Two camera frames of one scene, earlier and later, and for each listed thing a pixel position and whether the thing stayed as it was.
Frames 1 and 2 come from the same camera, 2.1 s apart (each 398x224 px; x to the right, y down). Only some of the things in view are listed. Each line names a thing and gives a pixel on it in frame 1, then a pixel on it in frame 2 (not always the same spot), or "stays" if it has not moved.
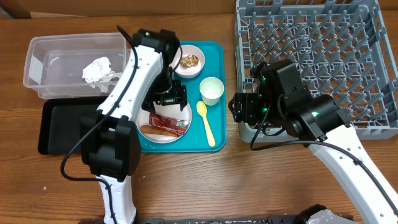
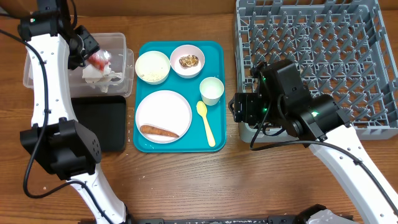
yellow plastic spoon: (202, 108) stays
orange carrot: (153, 129) stays
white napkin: (99, 74) stays
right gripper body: (247, 106) stays
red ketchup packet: (176, 126) -> (101, 59)
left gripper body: (167, 90) -> (83, 46)
